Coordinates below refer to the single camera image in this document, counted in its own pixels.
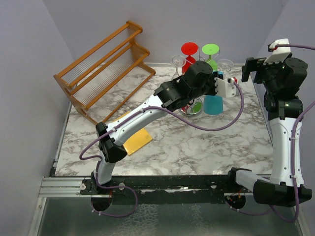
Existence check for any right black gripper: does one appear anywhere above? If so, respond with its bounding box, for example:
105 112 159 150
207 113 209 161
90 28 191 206
242 57 286 93

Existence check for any blue plastic wine glass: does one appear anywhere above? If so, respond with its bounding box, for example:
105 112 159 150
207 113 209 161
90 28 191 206
203 95 223 115

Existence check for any clear champagne flute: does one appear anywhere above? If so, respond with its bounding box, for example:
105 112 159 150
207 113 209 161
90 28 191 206
171 55 186 79
217 59 234 80

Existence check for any green plastic wine glass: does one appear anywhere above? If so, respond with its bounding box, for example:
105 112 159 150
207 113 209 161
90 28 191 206
201 43 220 71

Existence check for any red plastic wine glass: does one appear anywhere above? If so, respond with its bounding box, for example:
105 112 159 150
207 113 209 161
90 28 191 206
181 42 198 74

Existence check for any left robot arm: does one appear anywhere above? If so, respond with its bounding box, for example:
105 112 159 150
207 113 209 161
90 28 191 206
92 60 218 194

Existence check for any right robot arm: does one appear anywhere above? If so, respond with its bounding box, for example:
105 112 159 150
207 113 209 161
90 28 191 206
226 56 312 207

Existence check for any chrome wine glass rack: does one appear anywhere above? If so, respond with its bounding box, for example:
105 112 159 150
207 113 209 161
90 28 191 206
179 55 232 117

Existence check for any wooden shelf rack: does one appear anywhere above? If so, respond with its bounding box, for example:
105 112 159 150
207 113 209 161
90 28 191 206
54 21 156 124

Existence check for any yellow book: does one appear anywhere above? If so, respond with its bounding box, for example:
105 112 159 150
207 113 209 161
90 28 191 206
115 112 153 156

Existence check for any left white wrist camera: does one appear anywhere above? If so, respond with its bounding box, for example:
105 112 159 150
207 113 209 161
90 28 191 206
215 77 239 98

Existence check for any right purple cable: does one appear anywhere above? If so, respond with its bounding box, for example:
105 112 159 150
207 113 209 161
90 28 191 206
269 44 315 224

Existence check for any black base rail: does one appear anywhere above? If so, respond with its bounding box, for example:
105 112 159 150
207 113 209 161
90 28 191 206
80 175 249 205

